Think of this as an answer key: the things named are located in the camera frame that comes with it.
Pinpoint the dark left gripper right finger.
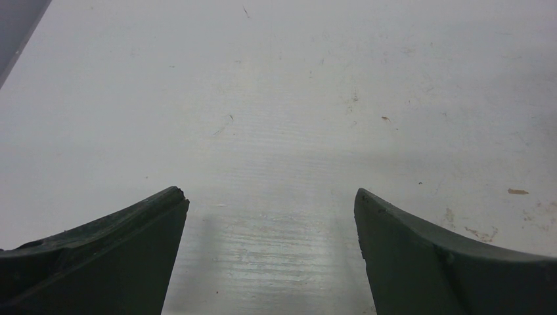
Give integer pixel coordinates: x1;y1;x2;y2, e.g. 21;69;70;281
354;188;556;314

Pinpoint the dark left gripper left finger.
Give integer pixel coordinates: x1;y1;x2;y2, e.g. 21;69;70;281
1;186;189;314

